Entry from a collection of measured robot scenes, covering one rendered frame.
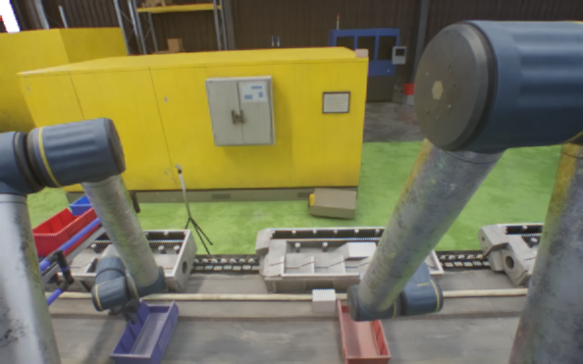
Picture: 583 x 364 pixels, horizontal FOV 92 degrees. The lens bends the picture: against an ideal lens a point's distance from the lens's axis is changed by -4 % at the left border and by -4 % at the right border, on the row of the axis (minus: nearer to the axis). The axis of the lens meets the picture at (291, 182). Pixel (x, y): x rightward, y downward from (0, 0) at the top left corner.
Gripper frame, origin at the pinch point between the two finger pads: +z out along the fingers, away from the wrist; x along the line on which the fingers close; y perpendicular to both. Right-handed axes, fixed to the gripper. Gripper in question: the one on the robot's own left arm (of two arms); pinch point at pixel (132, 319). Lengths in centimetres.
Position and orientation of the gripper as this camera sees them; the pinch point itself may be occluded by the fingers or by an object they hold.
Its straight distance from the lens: 180.9
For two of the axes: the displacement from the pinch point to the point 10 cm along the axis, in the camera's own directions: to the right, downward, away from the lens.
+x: -10.0, 0.2, 0.3
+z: 0.3, 8.9, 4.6
